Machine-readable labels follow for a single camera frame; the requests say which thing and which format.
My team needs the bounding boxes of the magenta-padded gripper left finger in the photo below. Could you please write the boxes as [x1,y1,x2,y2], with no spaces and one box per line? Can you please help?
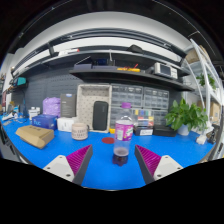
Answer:
[43,144,94,186]

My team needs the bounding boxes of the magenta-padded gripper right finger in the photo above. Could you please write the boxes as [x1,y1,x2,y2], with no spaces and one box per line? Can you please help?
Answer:
[134,144,184,185]

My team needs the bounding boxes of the clear bottle with purple label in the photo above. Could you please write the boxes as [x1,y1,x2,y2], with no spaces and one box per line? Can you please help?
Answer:
[112,102,135,167]

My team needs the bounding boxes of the black flat case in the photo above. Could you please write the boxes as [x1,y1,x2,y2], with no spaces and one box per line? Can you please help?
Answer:
[153,125,178,138]

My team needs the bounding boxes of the beige patterned mug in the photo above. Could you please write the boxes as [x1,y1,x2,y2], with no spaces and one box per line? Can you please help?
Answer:
[71,122,90,141]

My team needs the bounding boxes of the black box with white label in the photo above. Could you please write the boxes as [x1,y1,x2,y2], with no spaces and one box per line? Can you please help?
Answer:
[133,125,155,137]

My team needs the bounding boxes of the white carton box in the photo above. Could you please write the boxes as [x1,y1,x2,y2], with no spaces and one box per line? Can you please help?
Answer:
[56,116,78,133]

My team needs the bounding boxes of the brown cardboard box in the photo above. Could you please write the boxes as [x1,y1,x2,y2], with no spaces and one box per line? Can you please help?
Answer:
[15,125,55,150]

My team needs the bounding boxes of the blue carton box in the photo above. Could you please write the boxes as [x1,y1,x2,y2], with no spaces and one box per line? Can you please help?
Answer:
[31,114,58,131]

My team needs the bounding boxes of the flat round red coaster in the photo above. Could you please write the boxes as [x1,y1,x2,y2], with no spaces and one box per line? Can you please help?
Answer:
[101,136,115,145]

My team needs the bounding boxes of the clear organiser with colourful parts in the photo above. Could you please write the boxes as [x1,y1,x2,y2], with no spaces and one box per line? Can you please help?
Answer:
[133,108,155,128]

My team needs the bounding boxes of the green potted plant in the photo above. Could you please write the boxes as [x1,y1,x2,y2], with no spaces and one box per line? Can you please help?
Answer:
[164,98,209,137]

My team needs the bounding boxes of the small white container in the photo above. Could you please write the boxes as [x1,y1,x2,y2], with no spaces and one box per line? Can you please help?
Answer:
[28,106,41,121]

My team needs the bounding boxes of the dark grey upright box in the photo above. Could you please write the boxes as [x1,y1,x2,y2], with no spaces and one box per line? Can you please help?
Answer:
[60,93,77,118]

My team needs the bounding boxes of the grey small-parts drawer cabinet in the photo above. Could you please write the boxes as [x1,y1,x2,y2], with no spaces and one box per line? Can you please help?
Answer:
[143,86,170,111]
[109,106,135,129]
[111,83,145,108]

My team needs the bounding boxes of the beige perforated tray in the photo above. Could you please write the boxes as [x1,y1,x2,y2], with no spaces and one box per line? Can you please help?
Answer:
[76,83,113,134]

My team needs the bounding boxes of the white metal rack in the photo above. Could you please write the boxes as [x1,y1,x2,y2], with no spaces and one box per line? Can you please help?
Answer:
[183,38,224,161]

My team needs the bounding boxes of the teal screen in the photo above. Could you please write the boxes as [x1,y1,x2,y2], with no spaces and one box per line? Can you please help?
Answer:
[12,76,28,88]

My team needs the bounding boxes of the black overhead shelf unit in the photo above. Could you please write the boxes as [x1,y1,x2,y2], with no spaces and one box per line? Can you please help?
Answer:
[11,28,196,93]

